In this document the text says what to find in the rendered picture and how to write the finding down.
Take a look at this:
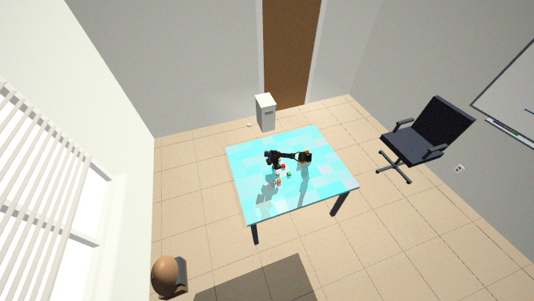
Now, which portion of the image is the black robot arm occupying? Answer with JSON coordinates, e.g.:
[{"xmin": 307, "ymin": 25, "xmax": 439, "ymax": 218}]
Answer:
[{"xmin": 264, "ymin": 150, "xmax": 312, "ymax": 166}]

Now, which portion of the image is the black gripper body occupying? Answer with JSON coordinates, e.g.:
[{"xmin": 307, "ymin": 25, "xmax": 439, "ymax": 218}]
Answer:
[{"xmin": 272, "ymin": 158, "xmax": 281, "ymax": 170}]

